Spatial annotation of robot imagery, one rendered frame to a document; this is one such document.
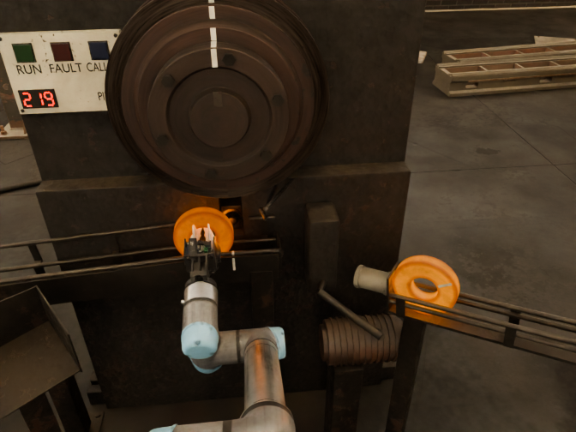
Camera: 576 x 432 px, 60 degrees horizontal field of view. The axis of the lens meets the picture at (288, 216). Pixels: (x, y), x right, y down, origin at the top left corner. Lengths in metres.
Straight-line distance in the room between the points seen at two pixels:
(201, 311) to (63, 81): 0.61
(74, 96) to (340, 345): 0.89
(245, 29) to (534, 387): 1.60
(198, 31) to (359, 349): 0.86
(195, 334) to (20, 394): 0.41
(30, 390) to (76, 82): 0.69
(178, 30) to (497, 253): 1.99
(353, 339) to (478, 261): 1.31
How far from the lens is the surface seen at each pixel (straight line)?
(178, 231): 1.30
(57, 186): 1.40
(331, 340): 1.34
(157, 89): 1.01
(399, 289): 1.26
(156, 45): 1.05
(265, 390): 0.95
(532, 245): 2.77
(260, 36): 1.03
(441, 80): 4.65
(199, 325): 1.08
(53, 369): 1.28
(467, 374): 2.04
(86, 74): 1.26
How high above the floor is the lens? 1.51
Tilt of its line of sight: 34 degrees down
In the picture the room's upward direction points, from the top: 1 degrees counter-clockwise
